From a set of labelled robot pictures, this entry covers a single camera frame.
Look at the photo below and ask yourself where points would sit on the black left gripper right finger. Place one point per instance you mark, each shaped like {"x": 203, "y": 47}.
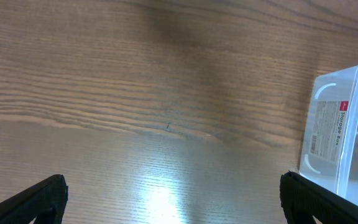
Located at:
{"x": 304, "y": 202}

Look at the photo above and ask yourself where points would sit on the clear plastic container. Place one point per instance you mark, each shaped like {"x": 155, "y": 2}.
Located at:
{"x": 329, "y": 155}

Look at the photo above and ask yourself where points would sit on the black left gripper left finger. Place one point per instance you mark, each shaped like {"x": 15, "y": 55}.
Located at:
{"x": 43, "y": 202}

